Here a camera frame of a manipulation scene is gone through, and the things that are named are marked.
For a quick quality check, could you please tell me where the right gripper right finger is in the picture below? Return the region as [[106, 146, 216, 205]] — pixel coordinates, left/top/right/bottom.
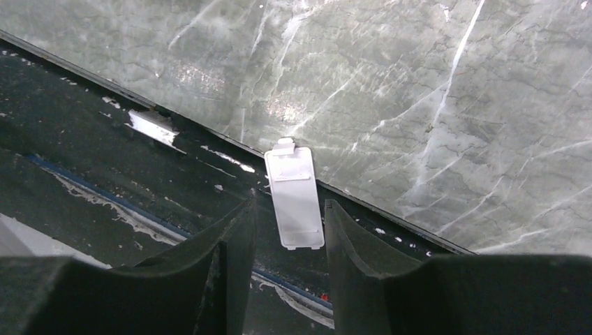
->
[[325, 200, 591, 334]]

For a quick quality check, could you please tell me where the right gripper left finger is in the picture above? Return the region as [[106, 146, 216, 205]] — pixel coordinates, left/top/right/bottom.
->
[[1, 199, 257, 334]]

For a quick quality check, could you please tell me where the white battery cover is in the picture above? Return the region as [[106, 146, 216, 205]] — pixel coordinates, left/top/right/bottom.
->
[[264, 137, 325, 251]]

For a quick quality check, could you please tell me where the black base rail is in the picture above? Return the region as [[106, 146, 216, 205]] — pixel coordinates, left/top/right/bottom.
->
[[0, 29, 475, 330]]

